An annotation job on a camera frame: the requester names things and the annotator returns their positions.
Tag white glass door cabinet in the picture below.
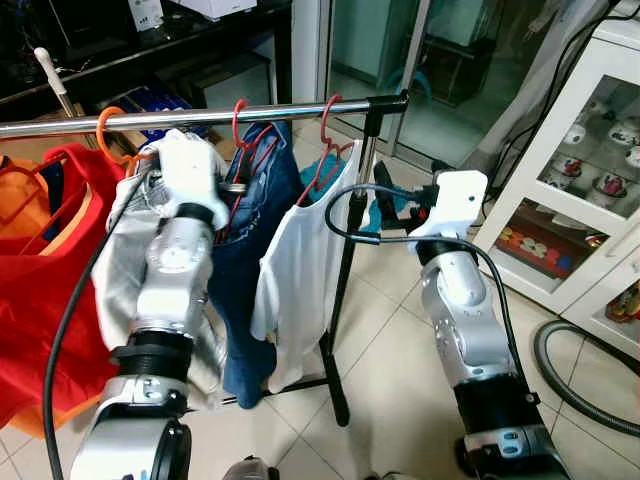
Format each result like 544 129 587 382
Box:
470 18 640 356

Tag teal cloth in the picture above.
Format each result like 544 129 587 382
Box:
300 155 431 226

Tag robot left leg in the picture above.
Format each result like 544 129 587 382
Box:
222 455 283 480

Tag blue flat box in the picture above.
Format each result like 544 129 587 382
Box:
120 85 213 141

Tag white stick handle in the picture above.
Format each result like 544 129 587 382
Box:
33 47 76 119

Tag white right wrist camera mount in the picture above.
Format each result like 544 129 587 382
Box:
408 170 489 241

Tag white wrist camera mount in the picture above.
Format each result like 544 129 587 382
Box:
408 170 489 241
148 128 233 229

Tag black wall cable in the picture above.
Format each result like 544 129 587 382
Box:
487 0 626 191

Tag blue denim jeans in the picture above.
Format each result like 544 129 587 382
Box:
205 118 306 411

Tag white grey trousers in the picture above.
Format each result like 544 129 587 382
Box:
92 150 229 413

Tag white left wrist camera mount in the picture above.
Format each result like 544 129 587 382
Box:
148 128 233 229

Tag white t-shirt with flag prints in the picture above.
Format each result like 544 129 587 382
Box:
250 140 366 396

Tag glass sliding door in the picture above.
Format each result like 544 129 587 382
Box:
320 0 601 176

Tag small white box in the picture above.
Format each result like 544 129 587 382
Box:
128 0 166 31

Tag wide white box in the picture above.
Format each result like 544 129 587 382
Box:
178 0 258 21

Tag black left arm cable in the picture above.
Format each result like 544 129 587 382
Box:
42 160 161 480

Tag red clothes hanger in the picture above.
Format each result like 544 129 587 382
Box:
228 98 286 246
298 93 363 208

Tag grey corrugated hose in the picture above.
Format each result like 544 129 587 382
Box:
533 320 640 438

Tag orange clothes hanger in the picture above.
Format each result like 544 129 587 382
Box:
95 105 153 169

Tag red polo shirt striped collar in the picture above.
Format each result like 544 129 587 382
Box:
0 140 136 431

